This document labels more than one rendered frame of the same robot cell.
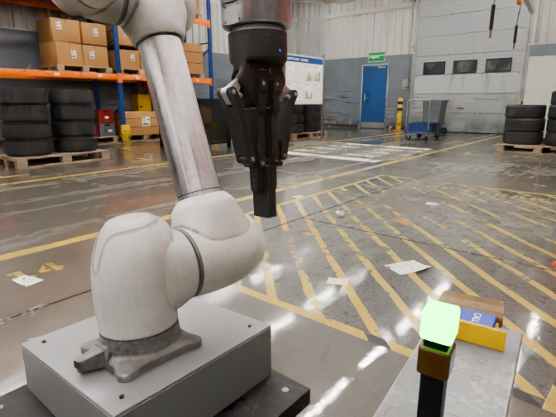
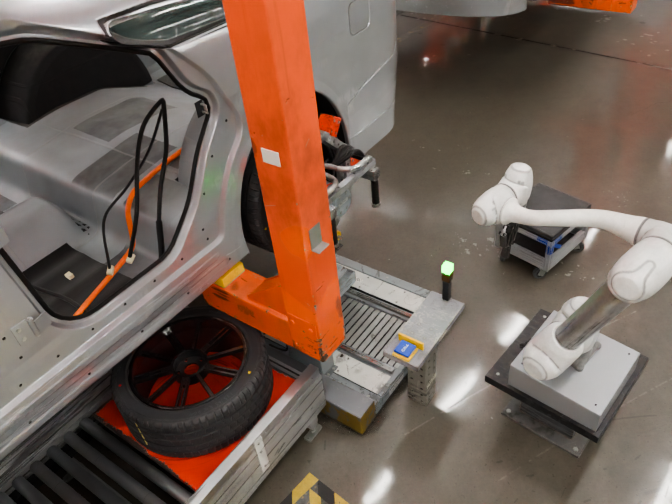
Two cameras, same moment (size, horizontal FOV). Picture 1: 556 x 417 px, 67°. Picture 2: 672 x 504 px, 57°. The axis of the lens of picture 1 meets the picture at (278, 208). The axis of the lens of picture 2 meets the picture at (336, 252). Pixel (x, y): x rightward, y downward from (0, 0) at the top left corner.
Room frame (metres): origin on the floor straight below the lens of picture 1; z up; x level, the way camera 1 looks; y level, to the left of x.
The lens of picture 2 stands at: (2.50, -0.46, 2.46)
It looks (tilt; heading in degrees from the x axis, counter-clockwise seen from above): 40 degrees down; 186
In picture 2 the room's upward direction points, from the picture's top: 7 degrees counter-clockwise
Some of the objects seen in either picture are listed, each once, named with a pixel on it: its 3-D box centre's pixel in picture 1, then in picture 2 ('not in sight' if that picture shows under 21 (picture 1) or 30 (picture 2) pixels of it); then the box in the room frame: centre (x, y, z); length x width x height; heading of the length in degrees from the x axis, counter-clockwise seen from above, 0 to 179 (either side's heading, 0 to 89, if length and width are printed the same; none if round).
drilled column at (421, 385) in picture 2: not in sight; (421, 366); (0.68, -0.33, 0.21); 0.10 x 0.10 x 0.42; 56
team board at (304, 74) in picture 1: (304, 98); not in sight; (9.73, -0.59, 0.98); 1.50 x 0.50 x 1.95; 140
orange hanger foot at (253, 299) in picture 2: not in sight; (252, 285); (0.60, -1.05, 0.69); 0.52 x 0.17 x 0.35; 56
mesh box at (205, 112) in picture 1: (194, 122); not in sight; (8.77, 1.70, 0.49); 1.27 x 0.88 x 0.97; 50
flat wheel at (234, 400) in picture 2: not in sight; (194, 376); (0.83, -1.32, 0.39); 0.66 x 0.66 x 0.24
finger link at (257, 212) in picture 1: (261, 191); not in sight; (0.56, 0.02, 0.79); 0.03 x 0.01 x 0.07; 48
